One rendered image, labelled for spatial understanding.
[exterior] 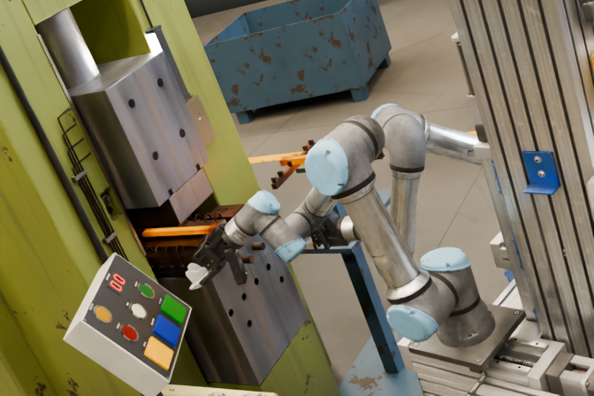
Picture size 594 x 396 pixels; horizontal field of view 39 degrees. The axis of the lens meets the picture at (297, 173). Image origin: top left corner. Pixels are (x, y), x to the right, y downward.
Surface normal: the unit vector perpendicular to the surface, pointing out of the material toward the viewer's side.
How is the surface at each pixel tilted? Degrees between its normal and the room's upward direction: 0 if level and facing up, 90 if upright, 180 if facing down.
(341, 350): 0
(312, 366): 90
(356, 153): 72
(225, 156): 90
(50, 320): 90
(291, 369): 90
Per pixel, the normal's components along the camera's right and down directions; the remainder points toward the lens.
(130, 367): -0.06, 0.42
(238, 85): -0.35, 0.48
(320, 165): -0.66, 0.39
